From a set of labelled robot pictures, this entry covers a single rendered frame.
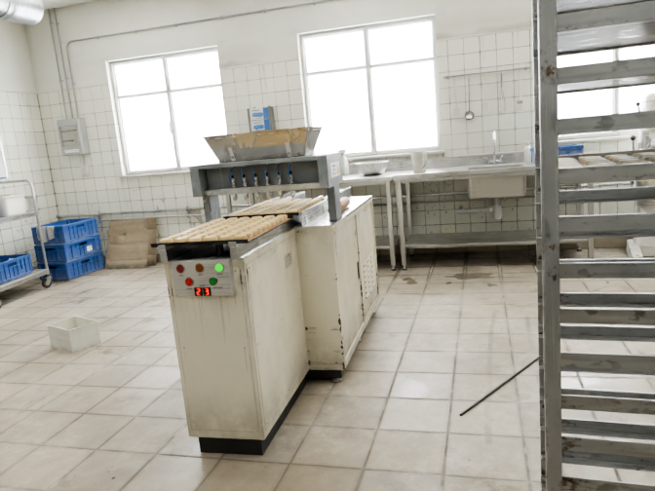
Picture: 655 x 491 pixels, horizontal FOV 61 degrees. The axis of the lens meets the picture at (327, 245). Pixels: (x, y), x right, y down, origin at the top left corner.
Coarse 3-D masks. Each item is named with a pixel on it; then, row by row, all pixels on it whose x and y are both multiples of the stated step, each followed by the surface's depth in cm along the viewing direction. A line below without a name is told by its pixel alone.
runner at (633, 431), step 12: (540, 420) 157; (564, 420) 154; (576, 420) 153; (588, 420) 152; (564, 432) 153; (576, 432) 152; (588, 432) 152; (600, 432) 151; (612, 432) 151; (624, 432) 150; (636, 432) 149; (648, 432) 148
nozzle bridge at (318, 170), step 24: (192, 168) 283; (216, 168) 280; (240, 168) 286; (264, 168) 283; (288, 168) 281; (312, 168) 278; (336, 168) 286; (216, 192) 287; (240, 192) 284; (336, 192) 284; (216, 216) 304; (336, 216) 282
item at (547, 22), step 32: (544, 0) 96; (544, 32) 97; (544, 64) 98; (544, 96) 99; (544, 128) 100; (544, 160) 101; (544, 192) 102; (544, 224) 103; (544, 256) 105; (544, 288) 106; (544, 320) 107; (544, 352) 108; (544, 384) 111
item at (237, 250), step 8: (296, 216) 284; (288, 224) 269; (296, 224) 283; (272, 232) 247; (280, 232) 257; (256, 240) 228; (264, 240) 237; (232, 248) 208; (240, 248) 211; (248, 248) 219; (232, 256) 209; (240, 256) 211
